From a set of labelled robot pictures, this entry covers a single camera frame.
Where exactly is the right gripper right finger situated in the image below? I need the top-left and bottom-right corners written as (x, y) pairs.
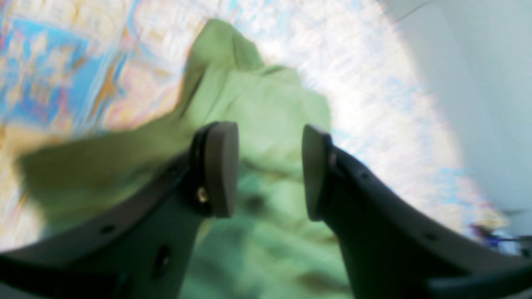
top-left (302, 125), bottom-right (532, 299)

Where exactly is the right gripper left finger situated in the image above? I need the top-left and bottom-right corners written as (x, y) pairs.
top-left (1, 122), bottom-right (239, 299)

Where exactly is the green t-shirt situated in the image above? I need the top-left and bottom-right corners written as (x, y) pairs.
top-left (19, 19), bottom-right (353, 299)

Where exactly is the patterned tablecloth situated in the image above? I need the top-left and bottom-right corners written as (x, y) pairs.
top-left (1, 0), bottom-right (509, 250)

